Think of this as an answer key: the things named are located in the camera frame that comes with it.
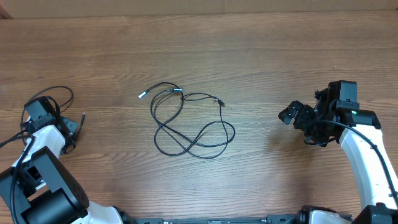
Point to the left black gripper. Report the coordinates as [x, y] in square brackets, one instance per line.
[69, 127]

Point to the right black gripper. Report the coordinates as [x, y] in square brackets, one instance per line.
[302, 116]

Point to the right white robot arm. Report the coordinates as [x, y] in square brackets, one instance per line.
[337, 117]

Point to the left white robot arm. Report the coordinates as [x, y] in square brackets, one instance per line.
[37, 188]

